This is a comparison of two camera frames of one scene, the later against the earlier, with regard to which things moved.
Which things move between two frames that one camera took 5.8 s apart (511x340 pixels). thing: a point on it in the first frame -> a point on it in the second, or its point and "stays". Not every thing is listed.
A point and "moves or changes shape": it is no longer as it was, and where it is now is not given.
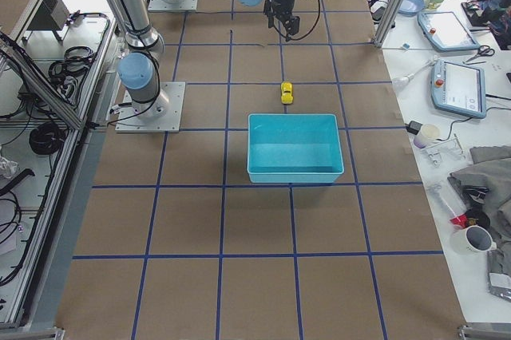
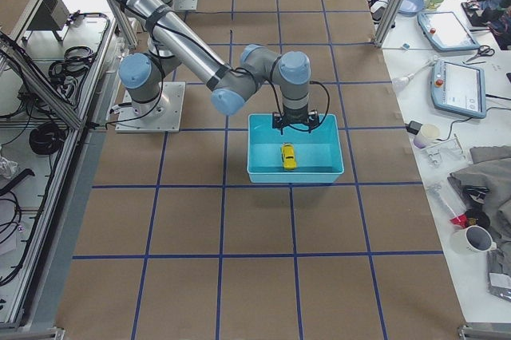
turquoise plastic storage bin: [294, 148] stays
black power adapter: [413, 127] stays
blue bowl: [411, 5] stays
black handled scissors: [483, 50] stays
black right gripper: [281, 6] -> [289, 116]
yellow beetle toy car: [287, 92] moves or changes shape
